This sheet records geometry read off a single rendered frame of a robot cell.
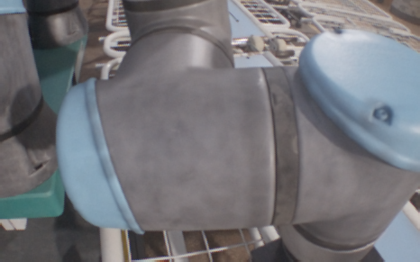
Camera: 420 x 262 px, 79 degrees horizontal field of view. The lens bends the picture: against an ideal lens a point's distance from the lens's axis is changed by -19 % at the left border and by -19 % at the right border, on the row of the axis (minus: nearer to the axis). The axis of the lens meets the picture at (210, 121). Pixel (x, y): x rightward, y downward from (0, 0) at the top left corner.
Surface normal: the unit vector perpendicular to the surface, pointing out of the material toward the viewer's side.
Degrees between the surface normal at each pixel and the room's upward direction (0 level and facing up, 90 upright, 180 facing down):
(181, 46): 6
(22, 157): 70
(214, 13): 81
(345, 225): 98
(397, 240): 1
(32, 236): 0
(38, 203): 90
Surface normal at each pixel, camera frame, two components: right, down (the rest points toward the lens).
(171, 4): 0.11, 0.62
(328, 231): -0.48, 0.64
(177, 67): 0.12, -0.81
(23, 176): 0.66, 0.23
